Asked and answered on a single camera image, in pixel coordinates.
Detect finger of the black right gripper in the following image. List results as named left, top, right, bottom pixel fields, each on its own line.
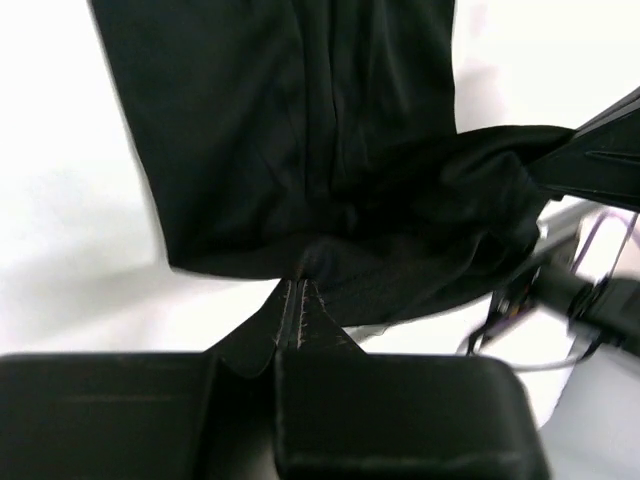
left=529, top=89, right=639, bottom=203

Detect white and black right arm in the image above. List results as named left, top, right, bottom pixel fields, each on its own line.
left=466, top=91, right=639, bottom=355

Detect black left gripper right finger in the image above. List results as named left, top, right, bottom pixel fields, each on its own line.
left=274, top=282, right=550, bottom=479

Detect black t shirt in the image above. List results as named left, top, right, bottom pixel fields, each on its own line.
left=93, top=1, right=571, bottom=325

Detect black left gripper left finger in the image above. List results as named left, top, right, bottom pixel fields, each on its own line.
left=1, top=281, right=298, bottom=479

